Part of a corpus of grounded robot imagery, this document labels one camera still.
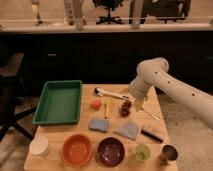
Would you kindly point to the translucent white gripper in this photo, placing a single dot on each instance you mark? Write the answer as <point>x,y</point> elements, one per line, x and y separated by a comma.
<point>138,102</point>

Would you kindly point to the yellow banana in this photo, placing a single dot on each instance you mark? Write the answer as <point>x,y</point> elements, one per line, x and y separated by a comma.
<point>106,111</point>

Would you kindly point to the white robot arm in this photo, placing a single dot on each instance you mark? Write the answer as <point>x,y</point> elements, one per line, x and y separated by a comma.
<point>154,72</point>

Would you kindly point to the dark purple bowl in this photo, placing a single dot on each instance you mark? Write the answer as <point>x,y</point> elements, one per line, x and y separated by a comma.
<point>110,152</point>

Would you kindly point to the red-orange bowl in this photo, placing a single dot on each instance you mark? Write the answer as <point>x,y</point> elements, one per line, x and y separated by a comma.
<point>77,150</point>

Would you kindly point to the silver fork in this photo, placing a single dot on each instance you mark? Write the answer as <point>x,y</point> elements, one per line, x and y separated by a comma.
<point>155,117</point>

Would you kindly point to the brown pine cone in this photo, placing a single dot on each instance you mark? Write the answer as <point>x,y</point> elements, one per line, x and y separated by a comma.
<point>125,108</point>

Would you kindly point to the blue-grey cloth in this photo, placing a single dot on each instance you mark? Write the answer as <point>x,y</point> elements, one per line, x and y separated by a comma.
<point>127,130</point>

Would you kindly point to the wooden brush black base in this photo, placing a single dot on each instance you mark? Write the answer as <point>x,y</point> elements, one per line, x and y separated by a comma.
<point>152,132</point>

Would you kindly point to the orange tomato toy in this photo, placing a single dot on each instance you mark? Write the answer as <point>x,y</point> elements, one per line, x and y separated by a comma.
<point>96,104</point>

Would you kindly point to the blue sponge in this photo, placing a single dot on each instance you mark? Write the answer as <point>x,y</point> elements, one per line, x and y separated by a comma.
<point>99,125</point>

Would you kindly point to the green plastic cup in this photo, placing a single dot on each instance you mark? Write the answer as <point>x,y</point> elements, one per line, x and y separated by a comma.
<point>142,152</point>

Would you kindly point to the metal cup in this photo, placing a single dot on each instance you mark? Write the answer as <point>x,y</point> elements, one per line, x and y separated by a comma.
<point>168,153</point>

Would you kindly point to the green plastic tray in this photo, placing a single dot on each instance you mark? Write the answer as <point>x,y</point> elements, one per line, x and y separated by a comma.
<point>59,103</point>

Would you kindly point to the dark side chair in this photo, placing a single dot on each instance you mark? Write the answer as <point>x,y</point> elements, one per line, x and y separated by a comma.
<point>9,76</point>

